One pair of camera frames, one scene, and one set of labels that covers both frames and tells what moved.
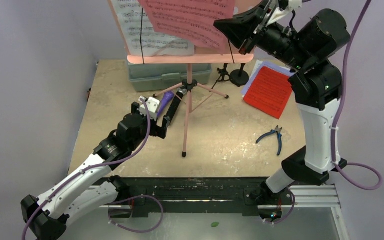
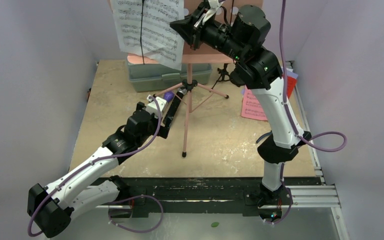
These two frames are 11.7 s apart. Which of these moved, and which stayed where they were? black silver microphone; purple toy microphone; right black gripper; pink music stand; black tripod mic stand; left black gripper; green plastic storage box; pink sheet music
Moved: right black gripper; pink music stand; pink sheet music
Stayed: left black gripper; black silver microphone; purple toy microphone; black tripod mic stand; green plastic storage box
